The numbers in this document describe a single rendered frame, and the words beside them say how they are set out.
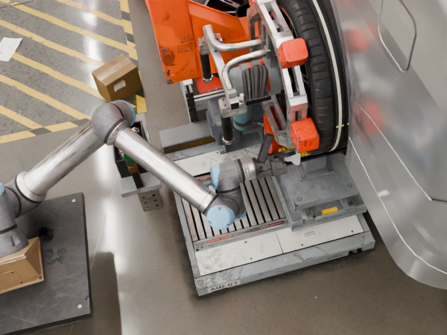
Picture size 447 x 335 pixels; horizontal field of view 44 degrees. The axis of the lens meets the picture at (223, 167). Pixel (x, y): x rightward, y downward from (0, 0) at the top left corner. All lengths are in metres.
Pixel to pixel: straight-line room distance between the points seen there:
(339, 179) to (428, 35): 1.45
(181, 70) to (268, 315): 1.16
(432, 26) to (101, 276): 1.96
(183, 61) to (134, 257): 0.95
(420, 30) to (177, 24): 1.36
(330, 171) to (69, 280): 1.24
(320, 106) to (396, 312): 1.07
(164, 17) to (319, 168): 0.97
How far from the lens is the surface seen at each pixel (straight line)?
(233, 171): 2.09
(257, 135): 2.94
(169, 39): 2.47
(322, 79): 1.86
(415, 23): 1.30
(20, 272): 2.39
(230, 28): 2.54
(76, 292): 2.38
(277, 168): 2.13
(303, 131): 1.91
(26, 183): 2.46
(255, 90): 1.88
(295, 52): 1.80
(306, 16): 1.89
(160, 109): 3.27
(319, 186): 2.58
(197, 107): 2.93
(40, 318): 2.39
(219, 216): 1.98
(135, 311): 2.61
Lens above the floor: 2.34
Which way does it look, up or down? 53 degrees down
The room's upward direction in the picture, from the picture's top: 9 degrees counter-clockwise
